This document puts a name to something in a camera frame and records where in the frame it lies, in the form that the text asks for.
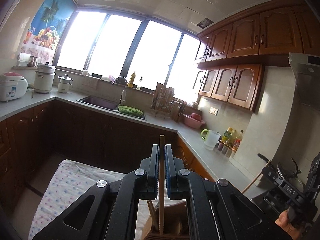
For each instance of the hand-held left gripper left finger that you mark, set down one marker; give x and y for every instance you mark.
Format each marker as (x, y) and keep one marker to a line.
(153, 165)

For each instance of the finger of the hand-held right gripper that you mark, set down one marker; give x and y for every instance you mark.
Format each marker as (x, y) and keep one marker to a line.
(282, 185)

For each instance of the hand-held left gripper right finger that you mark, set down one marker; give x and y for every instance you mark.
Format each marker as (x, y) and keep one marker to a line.
(170, 165)

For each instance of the wooden chopstick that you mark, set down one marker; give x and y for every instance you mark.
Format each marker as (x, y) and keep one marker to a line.
(252, 180)
(152, 212)
(161, 210)

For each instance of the wooden utensil holder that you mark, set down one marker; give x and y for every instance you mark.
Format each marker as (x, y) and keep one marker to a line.
(180, 227)

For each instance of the black wok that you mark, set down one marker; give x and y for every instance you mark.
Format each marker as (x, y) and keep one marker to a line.
(290, 170)

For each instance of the pink plastic basin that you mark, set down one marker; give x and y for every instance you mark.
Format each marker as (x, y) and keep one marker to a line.
(193, 121)

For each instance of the row of spice jars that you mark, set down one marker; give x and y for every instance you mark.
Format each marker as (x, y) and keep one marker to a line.
(226, 150)

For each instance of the green plastic basket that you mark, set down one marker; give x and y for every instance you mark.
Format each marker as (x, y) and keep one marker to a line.
(130, 111)

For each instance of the dish rack with cutting boards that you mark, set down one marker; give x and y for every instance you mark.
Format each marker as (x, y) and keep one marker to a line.
(163, 100)

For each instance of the cooking oil bottles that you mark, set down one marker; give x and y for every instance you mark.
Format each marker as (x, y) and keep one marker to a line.
(231, 137)

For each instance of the small pump dispenser bottle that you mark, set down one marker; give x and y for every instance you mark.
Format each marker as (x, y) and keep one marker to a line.
(140, 85)

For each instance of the kitchen sink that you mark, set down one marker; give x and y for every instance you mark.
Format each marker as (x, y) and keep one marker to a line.
(100, 103)

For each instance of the curved metal faucet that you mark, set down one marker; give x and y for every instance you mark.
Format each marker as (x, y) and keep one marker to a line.
(123, 87)

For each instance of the dark wooden lower cabinets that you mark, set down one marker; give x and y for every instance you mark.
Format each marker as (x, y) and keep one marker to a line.
(75, 135)

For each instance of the yellow dish soap bottle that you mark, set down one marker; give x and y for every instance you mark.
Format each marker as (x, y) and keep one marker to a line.
(131, 81)

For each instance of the floral white tablecloth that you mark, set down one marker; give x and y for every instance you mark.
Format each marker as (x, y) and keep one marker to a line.
(62, 187)

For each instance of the steel range hood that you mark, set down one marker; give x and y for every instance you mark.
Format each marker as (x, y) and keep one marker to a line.
(306, 80)

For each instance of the kitchen window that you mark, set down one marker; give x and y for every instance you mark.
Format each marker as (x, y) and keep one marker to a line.
(125, 52)

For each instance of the small white electric pot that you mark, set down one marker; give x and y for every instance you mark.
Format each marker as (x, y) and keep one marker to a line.
(65, 85)

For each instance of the brown wooden upper cabinets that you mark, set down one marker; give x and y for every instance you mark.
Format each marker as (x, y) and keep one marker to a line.
(250, 55)

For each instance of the tall white steamer pot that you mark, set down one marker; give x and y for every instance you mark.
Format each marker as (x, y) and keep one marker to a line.
(44, 78)

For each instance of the ceiling vent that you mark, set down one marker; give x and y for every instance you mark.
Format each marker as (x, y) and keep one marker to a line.
(204, 23)

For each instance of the metal mug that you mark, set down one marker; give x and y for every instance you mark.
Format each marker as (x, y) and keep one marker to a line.
(33, 61)

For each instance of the white rice cooker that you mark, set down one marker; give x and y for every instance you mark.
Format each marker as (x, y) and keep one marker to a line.
(12, 86)

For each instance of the paper towel roll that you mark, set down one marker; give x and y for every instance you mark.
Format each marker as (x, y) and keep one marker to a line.
(23, 59)

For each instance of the small wall socket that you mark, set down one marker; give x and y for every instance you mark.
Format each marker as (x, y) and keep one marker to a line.
(214, 110)

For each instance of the tropical fruit wall poster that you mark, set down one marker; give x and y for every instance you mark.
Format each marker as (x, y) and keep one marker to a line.
(48, 22)

